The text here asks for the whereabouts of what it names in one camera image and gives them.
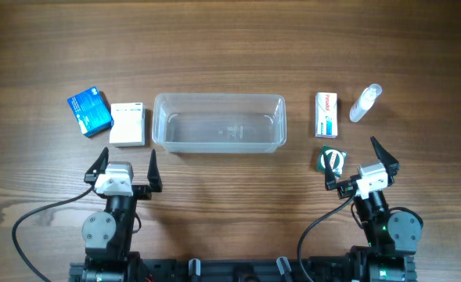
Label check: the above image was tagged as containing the clear plastic container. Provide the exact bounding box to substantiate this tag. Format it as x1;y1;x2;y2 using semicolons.
151;93;287;154

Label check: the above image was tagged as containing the white Hansaplast plaster box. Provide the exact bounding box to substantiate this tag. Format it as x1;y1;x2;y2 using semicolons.
109;103;146;146

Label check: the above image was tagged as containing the blue VapoDrops box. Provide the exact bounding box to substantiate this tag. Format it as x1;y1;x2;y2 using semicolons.
67;86;112;137

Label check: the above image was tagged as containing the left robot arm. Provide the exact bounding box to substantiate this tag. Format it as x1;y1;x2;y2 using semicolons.
78;148;163;282

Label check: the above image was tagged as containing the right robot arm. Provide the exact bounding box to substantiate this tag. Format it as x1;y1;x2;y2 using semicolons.
312;137;423;282

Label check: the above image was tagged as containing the green Zam-Buk box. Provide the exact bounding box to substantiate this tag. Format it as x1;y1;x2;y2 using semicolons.
316;145;348;178

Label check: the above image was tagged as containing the white Panadol box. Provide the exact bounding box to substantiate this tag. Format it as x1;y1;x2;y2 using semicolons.
315;92;338;138

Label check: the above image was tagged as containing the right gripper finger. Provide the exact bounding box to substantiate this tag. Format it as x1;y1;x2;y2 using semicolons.
370;136;399;175
323;153;336;190

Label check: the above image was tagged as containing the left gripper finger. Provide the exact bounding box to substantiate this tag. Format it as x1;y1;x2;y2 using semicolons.
84;147;109;183
147;149;163;193

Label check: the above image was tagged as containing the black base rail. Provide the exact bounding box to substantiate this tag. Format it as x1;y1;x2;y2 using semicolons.
68;256;417;282

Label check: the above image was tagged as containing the clear spray bottle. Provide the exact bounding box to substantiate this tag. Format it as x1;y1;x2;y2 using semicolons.
349;84;383;122

